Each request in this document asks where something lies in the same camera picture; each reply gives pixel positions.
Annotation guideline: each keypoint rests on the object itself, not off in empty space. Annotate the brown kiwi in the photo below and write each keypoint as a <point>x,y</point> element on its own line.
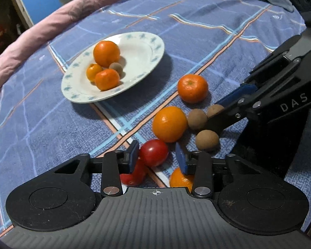
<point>214,110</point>
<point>197,119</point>

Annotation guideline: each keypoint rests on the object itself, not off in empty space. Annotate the small orange kumquat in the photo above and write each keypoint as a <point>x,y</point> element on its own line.
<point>92,70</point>

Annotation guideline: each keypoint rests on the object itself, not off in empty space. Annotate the blue plaid bedsheet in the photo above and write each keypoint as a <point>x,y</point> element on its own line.
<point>220,40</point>

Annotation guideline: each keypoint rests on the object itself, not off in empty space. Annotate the brown kiwi fruit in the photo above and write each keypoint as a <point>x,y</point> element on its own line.
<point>117,67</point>
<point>207,140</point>

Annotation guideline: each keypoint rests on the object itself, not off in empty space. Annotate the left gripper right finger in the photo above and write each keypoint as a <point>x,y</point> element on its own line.
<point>202,166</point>

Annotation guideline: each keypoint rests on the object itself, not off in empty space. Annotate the small tangerine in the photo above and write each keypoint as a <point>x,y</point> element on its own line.
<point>192,88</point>

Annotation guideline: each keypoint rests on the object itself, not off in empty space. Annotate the red cherry tomato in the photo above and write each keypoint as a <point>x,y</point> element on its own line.
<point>154,152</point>

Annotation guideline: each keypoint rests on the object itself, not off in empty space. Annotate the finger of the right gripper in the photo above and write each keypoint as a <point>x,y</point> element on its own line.
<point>235,95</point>
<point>234,113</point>

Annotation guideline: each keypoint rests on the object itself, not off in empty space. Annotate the medium orange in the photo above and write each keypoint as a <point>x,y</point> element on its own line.
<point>169,124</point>

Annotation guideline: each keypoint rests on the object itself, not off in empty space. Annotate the small mandarin orange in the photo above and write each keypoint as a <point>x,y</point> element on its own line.
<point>107,79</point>

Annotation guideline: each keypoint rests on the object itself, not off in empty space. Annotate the large orange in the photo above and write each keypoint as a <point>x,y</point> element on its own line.
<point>105,53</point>

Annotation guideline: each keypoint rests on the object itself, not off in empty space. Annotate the pink floral comforter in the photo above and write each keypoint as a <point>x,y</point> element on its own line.
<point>33,38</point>

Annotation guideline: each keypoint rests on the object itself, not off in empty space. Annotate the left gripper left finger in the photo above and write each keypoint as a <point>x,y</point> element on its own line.
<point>111,165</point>

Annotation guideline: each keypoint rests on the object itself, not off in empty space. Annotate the white floral plate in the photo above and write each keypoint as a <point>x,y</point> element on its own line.
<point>140,54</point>

